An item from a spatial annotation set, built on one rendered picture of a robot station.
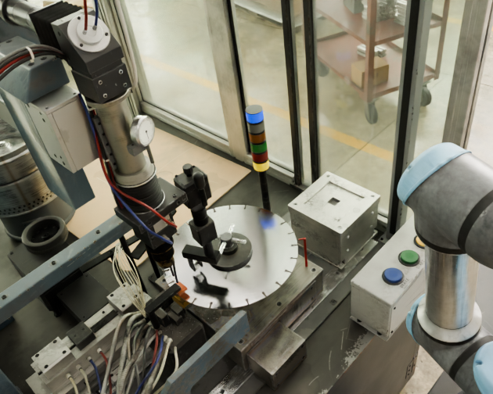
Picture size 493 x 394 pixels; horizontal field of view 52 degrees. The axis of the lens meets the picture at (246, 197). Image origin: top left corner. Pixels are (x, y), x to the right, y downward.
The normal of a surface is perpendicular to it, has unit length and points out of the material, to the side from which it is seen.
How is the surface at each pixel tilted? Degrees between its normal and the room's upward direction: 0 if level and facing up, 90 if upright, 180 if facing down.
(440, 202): 63
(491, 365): 8
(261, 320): 0
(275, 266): 0
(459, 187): 34
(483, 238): 69
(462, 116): 90
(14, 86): 59
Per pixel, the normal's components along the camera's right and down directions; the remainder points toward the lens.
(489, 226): -0.65, -0.04
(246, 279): -0.12, -0.74
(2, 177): 0.32, 0.60
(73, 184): 0.72, 0.40
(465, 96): -0.69, 0.54
